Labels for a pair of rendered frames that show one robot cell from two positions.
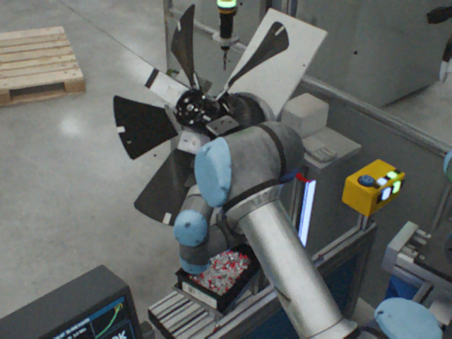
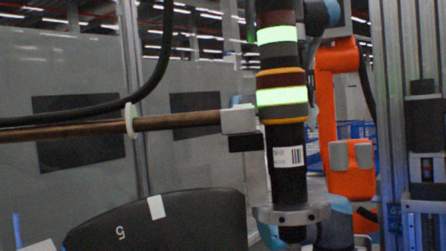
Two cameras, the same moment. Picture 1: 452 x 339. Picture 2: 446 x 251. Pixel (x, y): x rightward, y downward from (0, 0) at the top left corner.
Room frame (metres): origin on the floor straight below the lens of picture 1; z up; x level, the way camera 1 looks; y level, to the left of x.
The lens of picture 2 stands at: (1.45, 0.33, 1.56)
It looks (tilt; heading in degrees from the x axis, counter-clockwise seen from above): 3 degrees down; 260
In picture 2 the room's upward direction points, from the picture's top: 5 degrees counter-clockwise
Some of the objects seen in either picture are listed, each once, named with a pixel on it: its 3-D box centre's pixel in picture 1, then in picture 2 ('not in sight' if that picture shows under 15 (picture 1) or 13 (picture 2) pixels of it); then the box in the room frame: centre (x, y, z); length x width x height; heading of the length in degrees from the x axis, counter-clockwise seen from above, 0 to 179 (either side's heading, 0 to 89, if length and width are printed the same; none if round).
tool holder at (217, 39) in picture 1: (227, 21); (275, 160); (1.35, 0.02, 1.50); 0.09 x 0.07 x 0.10; 167
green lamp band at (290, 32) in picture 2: not in sight; (277, 37); (1.34, 0.02, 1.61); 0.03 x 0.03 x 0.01
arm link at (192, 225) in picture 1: (193, 221); not in sight; (0.93, 0.08, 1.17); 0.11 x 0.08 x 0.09; 169
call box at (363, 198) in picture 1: (372, 188); not in sight; (1.27, -0.44, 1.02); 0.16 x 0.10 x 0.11; 132
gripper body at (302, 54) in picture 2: not in sight; (293, 70); (1.11, -0.53, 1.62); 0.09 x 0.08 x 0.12; 42
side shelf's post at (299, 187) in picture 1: (295, 218); not in sight; (1.80, -0.31, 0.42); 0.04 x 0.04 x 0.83; 42
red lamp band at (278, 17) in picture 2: not in sight; (275, 22); (1.34, 0.02, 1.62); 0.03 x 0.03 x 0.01
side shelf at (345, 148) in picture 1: (306, 139); not in sight; (1.80, -0.31, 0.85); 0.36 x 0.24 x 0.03; 42
